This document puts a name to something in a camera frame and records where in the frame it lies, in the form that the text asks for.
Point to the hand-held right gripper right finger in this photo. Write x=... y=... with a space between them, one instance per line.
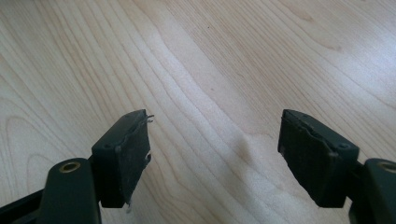
x=314 y=161

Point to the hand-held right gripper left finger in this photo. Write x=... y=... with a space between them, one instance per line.
x=123 y=161

